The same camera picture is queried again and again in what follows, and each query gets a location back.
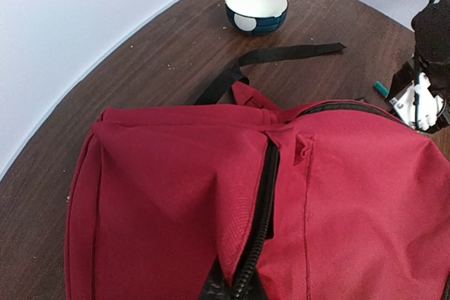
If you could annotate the red backpack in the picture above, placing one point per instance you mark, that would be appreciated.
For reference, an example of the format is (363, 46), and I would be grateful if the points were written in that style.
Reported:
(235, 198)

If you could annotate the white teal marker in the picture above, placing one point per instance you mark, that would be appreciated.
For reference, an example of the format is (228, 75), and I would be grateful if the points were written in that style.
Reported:
(381, 89)

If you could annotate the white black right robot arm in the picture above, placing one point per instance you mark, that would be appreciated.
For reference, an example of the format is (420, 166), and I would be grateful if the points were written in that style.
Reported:
(431, 32)

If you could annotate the white dark-rimmed bowl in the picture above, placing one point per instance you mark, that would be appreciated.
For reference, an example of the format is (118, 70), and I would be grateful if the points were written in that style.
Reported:
(256, 17)

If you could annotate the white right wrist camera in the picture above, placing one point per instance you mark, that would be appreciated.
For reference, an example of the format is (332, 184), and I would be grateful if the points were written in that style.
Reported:
(419, 108)

